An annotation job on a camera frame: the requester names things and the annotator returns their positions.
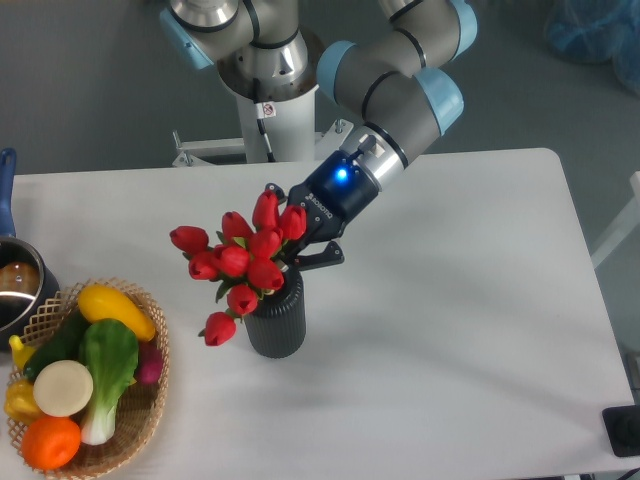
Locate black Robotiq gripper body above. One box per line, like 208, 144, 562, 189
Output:
287, 150, 380, 255

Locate red tulip bouquet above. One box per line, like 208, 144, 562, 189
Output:
169, 190, 307, 346

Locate dark grey ribbed vase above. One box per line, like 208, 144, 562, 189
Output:
244, 267, 306, 359

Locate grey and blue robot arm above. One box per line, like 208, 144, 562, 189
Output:
160, 1, 477, 270

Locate magenta radish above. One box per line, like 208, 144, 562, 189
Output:
134, 343, 164, 385

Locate yellow squash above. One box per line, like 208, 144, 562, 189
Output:
77, 284, 156, 342

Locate green bok choy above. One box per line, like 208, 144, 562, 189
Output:
80, 319, 139, 446

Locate woven wicker basket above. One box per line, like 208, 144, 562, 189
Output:
20, 278, 170, 479

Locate dark green cucumber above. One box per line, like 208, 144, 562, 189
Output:
23, 309, 90, 382

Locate dark blue saucepan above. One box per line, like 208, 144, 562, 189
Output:
1, 148, 59, 352

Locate blue mesh bag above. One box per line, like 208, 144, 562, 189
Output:
543, 1, 639, 94

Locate yellow banana tip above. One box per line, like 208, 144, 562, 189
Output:
8, 335, 36, 371

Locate yellow bell pepper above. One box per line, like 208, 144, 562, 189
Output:
4, 379, 43, 425

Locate black device at table edge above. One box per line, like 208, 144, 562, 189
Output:
602, 405, 639, 458

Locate orange fruit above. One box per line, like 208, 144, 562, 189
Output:
21, 417, 81, 470

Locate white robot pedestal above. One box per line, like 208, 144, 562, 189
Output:
171, 27, 354, 168

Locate black cable on pedestal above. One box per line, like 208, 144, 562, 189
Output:
251, 77, 277, 163

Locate white furniture frame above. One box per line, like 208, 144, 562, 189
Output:
590, 171, 639, 269

